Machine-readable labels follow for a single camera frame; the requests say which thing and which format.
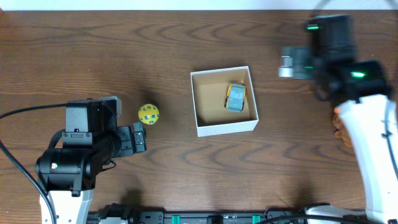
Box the yellow and grey toy truck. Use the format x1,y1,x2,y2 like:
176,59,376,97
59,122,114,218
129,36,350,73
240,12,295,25
224,83,246,113

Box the brown plush toy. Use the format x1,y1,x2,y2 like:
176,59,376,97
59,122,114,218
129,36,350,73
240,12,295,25
332,108,353,148

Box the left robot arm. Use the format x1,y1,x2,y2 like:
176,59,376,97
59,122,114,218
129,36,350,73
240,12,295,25
35,96,147,223

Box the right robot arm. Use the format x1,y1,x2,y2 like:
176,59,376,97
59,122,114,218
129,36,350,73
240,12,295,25
279,15,397,223

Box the yellow ball with blue letters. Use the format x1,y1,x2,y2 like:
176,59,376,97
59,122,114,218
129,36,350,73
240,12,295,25
138,103,160,124

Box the white cardboard box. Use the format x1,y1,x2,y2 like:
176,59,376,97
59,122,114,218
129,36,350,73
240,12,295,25
190,66,259,137

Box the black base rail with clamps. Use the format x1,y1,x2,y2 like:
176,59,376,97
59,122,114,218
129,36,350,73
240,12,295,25
88,202,371,224

